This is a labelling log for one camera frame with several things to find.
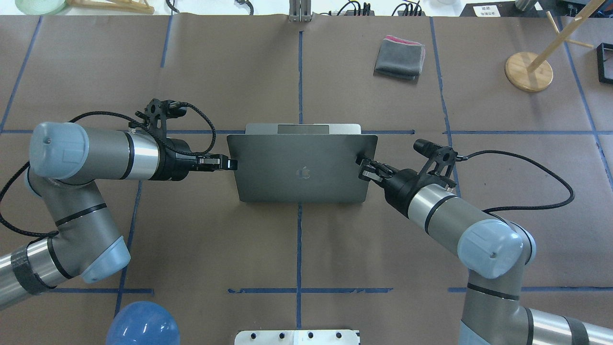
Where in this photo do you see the aluminium frame post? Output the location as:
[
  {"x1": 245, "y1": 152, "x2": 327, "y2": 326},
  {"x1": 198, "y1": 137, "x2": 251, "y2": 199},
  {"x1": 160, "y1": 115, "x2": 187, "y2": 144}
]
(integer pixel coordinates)
[{"x1": 288, "y1": 0, "x2": 313, "y2": 23}]

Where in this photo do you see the pale green plate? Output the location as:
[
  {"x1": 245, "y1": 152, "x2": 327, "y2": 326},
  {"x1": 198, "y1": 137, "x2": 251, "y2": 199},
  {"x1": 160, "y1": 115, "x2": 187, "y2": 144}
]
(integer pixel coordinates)
[{"x1": 14, "y1": 0, "x2": 67, "y2": 15}]

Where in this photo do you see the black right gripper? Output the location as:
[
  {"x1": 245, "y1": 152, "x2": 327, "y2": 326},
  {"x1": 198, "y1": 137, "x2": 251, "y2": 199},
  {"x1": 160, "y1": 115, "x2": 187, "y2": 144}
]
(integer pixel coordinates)
[{"x1": 355, "y1": 157, "x2": 426, "y2": 218}]

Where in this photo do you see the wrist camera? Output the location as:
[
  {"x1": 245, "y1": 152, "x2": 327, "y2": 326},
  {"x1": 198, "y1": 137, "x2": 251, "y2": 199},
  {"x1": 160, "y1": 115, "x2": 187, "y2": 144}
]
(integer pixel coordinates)
[
  {"x1": 135, "y1": 98, "x2": 187, "y2": 142},
  {"x1": 413, "y1": 139, "x2": 458, "y2": 189}
]

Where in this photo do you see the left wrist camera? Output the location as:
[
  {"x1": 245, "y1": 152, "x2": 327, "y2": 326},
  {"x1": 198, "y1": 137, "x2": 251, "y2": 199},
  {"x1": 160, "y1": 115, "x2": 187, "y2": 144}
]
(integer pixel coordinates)
[{"x1": 135, "y1": 98, "x2": 187, "y2": 142}]

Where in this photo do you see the grey laptop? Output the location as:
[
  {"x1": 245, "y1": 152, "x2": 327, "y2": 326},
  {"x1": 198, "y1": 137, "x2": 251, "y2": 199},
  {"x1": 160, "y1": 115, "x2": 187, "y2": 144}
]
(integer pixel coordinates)
[{"x1": 227, "y1": 124, "x2": 377, "y2": 203}]

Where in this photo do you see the wooden dish rack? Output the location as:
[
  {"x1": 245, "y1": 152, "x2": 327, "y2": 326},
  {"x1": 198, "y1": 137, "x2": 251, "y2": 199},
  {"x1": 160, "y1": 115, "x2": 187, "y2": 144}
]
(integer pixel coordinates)
[{"x1": 65, "y1": 0, "x2": 155, "y2": 15}]

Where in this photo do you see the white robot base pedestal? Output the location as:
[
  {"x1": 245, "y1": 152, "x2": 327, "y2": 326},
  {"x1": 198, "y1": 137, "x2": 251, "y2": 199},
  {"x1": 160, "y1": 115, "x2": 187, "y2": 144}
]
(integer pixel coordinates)
[{"x1": 234, "y1": 329, "x2": 361, "y2": 345}]

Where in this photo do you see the wooden mug tree stand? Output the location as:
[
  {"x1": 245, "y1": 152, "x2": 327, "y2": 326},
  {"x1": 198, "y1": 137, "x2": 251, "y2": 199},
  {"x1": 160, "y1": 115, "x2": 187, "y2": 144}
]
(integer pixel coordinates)
[{"x1": 504, "y1": 0, "x2": 606, "y2": 92}]

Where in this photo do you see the grey folded cloth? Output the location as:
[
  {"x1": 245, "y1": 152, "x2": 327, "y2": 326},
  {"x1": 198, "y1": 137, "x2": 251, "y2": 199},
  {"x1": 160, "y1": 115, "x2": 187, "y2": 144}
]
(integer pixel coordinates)
[{"x1": 374, "y1": 35, "x2": 426, "y2": 80}]

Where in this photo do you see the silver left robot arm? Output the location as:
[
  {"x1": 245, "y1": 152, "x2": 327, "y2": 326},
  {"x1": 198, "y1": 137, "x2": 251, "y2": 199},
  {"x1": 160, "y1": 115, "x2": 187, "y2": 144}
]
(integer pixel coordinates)
[{"x1": 1, "y1": 122, "x2": 238, "y2": 309}]

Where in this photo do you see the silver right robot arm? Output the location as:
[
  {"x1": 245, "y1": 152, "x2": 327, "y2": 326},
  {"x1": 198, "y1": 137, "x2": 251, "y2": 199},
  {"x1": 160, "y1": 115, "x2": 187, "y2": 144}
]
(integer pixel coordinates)
[{"x1": 356, "y1": 157, "x2": 613, "y2": 345}]

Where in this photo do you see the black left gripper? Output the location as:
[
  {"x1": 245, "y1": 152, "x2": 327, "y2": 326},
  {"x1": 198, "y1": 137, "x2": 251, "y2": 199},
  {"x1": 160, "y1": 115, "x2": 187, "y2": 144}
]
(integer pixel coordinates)
[{"x1": 156, "y1": 144, "x2": 238, "y2": 181}]

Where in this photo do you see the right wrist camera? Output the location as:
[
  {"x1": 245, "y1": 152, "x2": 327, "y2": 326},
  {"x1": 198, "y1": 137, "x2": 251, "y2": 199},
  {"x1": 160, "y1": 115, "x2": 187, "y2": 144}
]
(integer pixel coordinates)
[{"x1": 413, "y1": 139, "x2": 458, "y2": 189}]

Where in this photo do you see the blue desk lamp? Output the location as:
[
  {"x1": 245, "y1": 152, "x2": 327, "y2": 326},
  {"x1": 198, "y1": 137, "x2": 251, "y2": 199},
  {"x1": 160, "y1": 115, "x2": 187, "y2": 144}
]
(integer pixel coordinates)
[{"x1": 105, "y1": 301, "x2": 181, "y2": 345}]

